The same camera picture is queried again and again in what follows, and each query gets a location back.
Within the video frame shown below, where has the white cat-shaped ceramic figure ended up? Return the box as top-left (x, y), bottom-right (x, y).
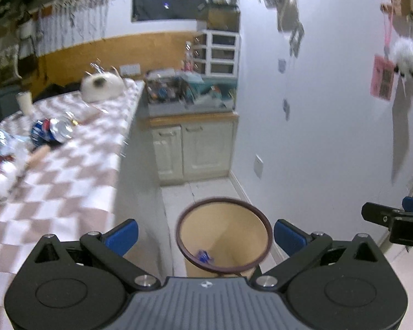
top-left (81, 66), bottom-right (125, 103)

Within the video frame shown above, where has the white cup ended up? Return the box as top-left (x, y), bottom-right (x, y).
top-left (17, 91), bottom-right (34, 114)

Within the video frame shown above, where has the pink lanyard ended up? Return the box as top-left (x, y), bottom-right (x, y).
top-left (384, 7), bottom-right (395, 56)

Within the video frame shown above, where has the white drawer unit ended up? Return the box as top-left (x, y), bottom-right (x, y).
top-left (193, 29), bottom-right (242, 78)

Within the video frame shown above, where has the white fluffy toy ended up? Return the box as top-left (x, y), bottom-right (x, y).
top-left (390, 37), bottom-right (413, 86)

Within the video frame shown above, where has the dark hanging ornament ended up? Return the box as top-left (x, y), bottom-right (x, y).
top-left (289, 24), bottom-right (305, 57)

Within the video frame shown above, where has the white tissue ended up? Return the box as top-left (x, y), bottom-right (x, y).
top-left (0, 160), bottom-right (21, 208)

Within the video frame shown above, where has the clutter tray on cabinet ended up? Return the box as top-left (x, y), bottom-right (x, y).
top-left (145, 70), bottom-right (237, 117)

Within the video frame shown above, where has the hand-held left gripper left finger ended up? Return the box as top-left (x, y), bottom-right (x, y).
top-left (32, 218), bottom-right (161, 291)

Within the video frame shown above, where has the clear plastic bottle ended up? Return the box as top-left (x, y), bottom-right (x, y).
top-left (183, 40), bottom-right (196, 73)

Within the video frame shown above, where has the fringed wall hanging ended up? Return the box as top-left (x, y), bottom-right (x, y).
top-left (38, 0), bottom-right (112, 56)

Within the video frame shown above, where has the blue snack wrapper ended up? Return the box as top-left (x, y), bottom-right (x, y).
top-left (195, 249), bottom-right (214, 265)

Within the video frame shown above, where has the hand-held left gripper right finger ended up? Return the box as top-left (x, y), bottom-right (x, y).
top-left (253, 219), bottom-right (388, 291)

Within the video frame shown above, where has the crushed blue soda can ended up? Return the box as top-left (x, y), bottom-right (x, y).
top-left (31, 117), bottom-right (75, 145)

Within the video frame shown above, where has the beige wooden stick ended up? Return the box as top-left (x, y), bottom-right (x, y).
top-left (19, 145), bottom-right (52, 179)

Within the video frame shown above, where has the small dark glass tank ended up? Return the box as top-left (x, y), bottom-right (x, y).
top-left (198, 3), bottom-right (241, 33)

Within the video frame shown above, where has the pink card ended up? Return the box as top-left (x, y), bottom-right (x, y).
top-left (369, 54), bottom-right (400, 102)

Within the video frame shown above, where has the pink white checkered tablecloth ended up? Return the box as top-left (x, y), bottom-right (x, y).
top-left (0, 78), bottom-right (146, 330)

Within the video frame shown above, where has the beige bin with brown rim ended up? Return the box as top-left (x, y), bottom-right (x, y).
top-left (175, 196), bottom-right (273, 279)

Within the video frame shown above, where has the cream floor cabinet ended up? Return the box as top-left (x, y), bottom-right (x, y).
top-left (149, 113), bottom-right (240, 187)

